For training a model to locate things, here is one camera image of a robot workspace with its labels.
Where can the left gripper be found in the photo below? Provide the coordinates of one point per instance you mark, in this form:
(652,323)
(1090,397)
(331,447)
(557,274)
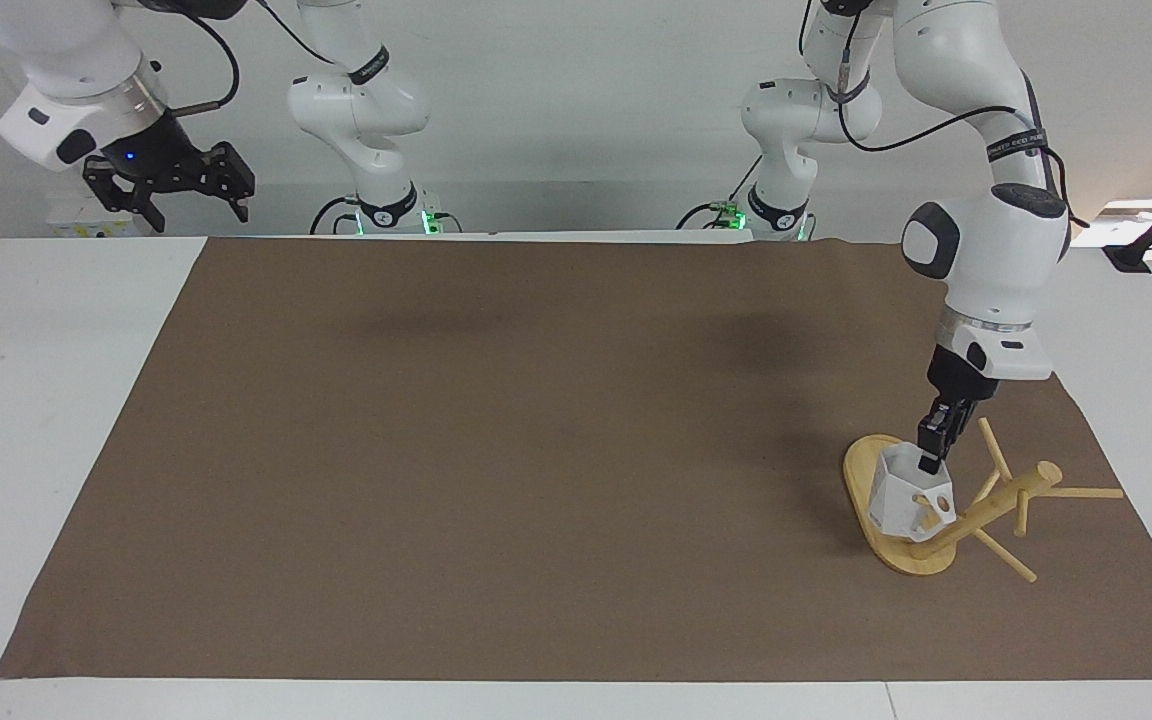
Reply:
(958,375)

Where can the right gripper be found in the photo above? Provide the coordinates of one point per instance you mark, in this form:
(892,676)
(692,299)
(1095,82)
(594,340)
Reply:
(158,152)

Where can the white angular cup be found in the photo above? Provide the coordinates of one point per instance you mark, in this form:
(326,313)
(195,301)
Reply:
(898,495)

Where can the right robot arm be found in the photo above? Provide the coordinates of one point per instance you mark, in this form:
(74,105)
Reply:
(361,110)

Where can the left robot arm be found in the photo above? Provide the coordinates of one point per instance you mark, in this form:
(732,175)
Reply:
(991,240)

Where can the wooden cup rack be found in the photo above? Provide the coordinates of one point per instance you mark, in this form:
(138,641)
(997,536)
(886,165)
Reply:
(921,558)

